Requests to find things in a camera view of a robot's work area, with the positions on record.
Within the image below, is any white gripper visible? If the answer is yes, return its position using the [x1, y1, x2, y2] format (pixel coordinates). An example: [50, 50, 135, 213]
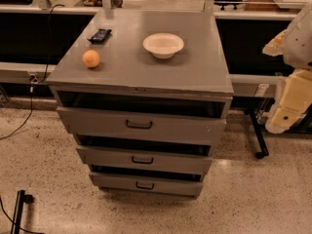
[262, 29, 312, 134]

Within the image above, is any white bowl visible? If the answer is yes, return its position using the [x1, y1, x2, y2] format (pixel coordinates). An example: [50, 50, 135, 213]
[142, 33, 184, 59]

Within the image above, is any grey top drawer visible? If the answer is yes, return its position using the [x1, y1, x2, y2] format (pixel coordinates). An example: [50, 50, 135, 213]
[57, 106, 226, 145]

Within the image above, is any black cable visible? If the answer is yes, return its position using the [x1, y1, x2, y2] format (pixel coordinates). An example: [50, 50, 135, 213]
[0, 3, 66, 141]

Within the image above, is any grey bottom drawer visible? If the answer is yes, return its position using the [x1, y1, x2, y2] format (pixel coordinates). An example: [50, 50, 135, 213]
[89, 172, 203, 197]

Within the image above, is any grey drawer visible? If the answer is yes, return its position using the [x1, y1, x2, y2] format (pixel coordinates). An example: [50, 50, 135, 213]
[89, 172, 203, 197]
[76, 145, 212, 175]
[57, 106, 226, 145]

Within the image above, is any black table leg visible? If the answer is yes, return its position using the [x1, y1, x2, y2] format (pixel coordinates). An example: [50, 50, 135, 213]
[248, 110, 269, 159]

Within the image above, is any orange fruit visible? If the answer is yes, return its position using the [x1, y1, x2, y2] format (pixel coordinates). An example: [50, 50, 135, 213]
[82, 50, 100, 68]

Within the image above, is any black stand base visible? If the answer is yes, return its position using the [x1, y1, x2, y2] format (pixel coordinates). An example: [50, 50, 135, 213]
[10, 190, 34, 234]

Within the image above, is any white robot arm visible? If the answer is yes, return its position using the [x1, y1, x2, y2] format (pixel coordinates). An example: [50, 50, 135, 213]
[262, 3, 312, 134]

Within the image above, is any grey metal drawer cabinet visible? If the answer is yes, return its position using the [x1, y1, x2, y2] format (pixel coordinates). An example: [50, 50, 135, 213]
[47, 9, 233, 183]

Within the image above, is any dark snack bar wrapper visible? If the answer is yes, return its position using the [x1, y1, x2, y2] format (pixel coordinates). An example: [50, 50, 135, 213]
[89, 29, 112, 44]

